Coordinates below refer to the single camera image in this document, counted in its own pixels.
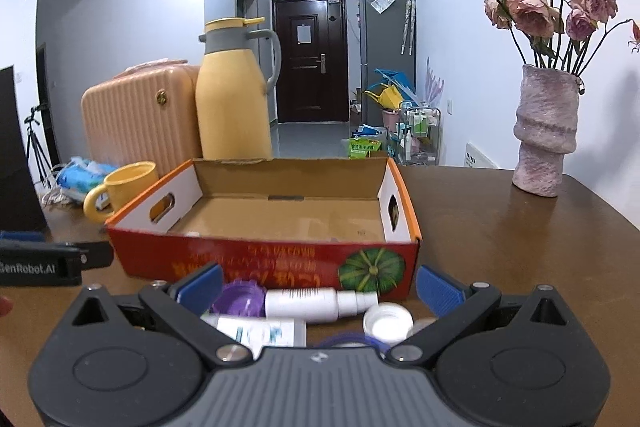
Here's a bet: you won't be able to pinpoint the yellow thermos jug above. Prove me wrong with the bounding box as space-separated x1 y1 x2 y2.
195 17 282 162

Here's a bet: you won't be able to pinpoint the purple ribbed cap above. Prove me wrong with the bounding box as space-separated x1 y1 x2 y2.
210 279 267 318

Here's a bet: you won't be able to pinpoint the white board against wall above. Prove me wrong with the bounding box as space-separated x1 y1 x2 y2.
465 142 501 168

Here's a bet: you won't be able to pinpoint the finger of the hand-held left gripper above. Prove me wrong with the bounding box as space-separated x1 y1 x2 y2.
65 240 114 271
0 231 45 244

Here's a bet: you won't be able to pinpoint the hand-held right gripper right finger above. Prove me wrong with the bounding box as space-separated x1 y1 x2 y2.
385 264 581 365

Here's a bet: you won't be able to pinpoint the blue tissue pack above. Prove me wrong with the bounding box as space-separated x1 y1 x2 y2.
57 157 118 204

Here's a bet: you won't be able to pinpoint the white spray bottle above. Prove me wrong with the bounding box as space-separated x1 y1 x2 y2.
263 287 379 324

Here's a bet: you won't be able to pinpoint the grey refrigerator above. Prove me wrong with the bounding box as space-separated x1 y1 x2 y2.
358 0 417 128

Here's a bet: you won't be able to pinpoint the yellow mug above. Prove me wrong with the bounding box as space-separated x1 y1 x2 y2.
82 161 160 224

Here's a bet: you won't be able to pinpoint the white carton with blue print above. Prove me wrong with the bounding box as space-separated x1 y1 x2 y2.
200 313 307 360

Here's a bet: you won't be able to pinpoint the peach ribbed suitcase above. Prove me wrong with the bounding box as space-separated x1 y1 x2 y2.
81 59 203 172

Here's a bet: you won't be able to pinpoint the pink textured vase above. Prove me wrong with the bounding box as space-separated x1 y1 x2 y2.
512 64 585 198

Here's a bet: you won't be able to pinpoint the white ribbed cap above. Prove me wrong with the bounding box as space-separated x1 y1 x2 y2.
363 302 415 343

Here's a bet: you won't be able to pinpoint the blue plastic dustpan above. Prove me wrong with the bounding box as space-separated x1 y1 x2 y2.
375 68 416 100

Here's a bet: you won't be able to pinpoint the black tripod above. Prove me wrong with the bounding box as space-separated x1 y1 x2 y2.
24 104 57 188

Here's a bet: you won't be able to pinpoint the metal trolley cart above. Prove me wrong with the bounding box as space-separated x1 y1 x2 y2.
397 104 441 166

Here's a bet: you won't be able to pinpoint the white cables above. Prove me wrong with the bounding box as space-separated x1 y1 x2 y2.
40 167 83 210

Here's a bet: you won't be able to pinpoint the blue round lid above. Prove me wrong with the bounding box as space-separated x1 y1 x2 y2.
312 332 391 353

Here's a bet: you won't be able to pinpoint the grey interior door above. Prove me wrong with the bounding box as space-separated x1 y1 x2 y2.
235 0 259 32

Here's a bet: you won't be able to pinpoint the black monitor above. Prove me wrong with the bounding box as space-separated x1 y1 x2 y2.
0 65 48 233

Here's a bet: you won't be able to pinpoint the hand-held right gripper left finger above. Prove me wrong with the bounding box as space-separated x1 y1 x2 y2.
60 263 253 365

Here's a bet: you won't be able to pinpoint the dark brown entrance door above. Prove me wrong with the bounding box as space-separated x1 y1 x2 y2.
271 0 349 124

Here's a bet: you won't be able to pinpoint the yellow watering can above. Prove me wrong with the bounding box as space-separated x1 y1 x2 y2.
363 87 401 108

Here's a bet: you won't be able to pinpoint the orange cardboard box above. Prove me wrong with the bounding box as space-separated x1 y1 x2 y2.
105 156 422 299

